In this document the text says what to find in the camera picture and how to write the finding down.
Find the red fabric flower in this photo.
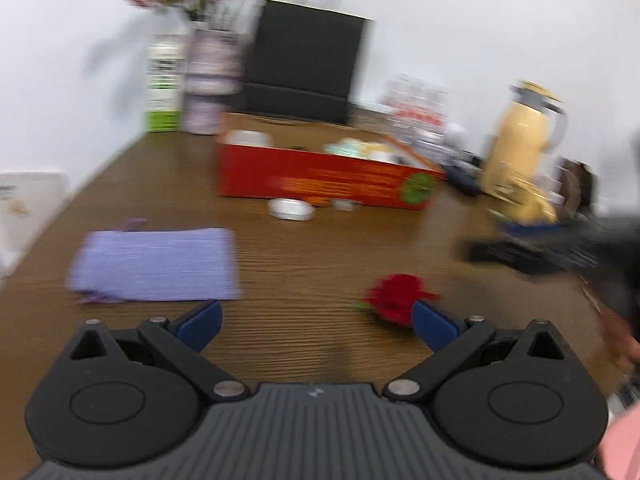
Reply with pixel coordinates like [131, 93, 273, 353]
[356, 273, 442, 329]

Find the white round plastic object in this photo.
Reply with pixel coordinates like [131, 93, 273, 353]
[268, 198, 317, 222]

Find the red cardboard box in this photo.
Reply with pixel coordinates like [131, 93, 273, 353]
[215, 112, 447, 212]

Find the person's right hand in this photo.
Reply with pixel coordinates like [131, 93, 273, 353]
[599, 305, 640, 376]

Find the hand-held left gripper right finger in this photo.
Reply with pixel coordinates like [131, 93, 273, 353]
[382, 298, 566, 403]

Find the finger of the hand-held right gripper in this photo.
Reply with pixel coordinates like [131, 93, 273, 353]
[497, 219, 601, 240]
[465, 239, 598, 278]

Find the dark glasses case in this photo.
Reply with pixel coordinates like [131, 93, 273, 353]
[444, 161, 484, 197]

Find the black paper bag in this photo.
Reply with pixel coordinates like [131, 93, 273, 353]
[240, 0, 374, 126]

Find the purple speckled vase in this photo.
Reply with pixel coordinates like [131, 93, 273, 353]
[182, 27, 244, 136]

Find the person's pink clothing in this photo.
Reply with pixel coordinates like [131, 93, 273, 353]
[597, 405, 640, 480]

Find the clear water bottle red label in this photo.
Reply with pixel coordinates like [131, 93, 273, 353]
[382, 77, 410, 132]
[422, 79, 449, 137]
[400, 74, 430, 134]

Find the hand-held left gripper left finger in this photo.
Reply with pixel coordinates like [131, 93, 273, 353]
[69, 299, 248, 402]

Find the yellow thermos jug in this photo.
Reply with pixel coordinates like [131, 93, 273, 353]
[479, 80, 572, 224]

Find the brown paper bag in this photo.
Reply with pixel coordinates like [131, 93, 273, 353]
[554, 156, 599, 221]

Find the white round speaker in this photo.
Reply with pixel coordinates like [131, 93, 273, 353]
[445, 122, 469, 149]

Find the white and green milk carton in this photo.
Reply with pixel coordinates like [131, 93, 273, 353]
[145, 35, 187, 133]

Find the white box on floor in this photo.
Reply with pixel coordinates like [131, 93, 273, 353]
[0, 170, 69, 277]

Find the white and yellow plush toy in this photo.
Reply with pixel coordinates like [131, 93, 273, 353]
[324, 137, 403, 164]

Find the purple knitted cloth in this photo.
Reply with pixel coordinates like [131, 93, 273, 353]
[67, 217, 242, 307]

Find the white translucent plastic box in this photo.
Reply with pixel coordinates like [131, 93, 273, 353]
[225, 130, 274, 149]

